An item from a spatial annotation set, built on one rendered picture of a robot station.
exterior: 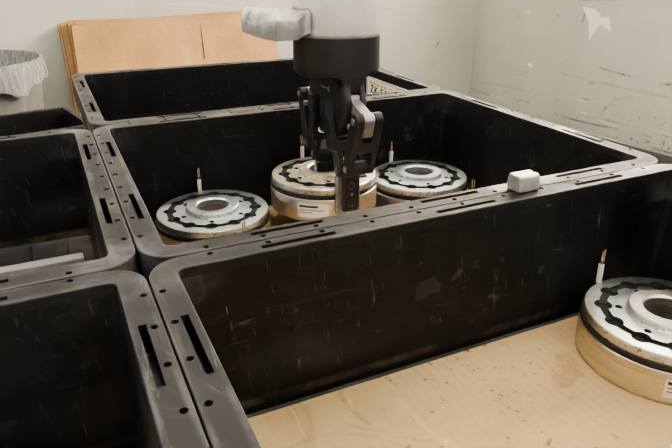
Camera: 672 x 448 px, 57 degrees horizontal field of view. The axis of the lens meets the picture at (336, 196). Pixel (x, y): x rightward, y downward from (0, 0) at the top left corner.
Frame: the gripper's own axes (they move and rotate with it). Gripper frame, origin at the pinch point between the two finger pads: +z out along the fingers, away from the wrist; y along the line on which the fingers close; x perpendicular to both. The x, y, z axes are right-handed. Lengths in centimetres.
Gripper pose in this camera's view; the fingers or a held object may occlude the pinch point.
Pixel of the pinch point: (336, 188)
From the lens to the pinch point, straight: 57.7
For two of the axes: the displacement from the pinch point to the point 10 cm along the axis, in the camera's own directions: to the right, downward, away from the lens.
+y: -4.1, -3.3, 8.5
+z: 0.0, 9.3, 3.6
